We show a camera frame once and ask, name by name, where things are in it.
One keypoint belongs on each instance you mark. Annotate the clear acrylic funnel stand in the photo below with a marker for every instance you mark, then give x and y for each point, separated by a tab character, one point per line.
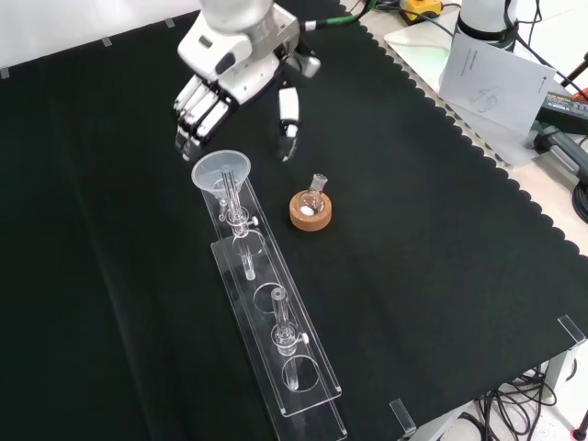
275	317

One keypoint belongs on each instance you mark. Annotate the round-bottom glass flask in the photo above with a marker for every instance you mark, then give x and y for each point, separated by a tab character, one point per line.
311	202

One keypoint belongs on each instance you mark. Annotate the white paper booklet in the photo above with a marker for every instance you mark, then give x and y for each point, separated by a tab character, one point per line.
496	82

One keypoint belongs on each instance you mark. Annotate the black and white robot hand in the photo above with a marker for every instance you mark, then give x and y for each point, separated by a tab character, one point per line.
234	55

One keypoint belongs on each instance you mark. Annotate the grey tape piece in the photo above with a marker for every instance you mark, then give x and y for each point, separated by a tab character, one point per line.
107	41
4	73
169	23

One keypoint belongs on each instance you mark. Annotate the black power adapter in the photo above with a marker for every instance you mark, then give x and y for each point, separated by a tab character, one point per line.
567	108

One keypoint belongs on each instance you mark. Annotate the yellow stop button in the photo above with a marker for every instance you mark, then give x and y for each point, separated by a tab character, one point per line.
422	7

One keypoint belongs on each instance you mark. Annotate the clear plastic funnel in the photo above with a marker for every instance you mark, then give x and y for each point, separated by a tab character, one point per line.
206	172

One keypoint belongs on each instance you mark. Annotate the black tripod leg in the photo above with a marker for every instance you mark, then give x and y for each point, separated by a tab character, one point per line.
574	73

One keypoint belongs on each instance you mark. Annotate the black cloth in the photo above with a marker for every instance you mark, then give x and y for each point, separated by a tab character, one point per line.
138	275

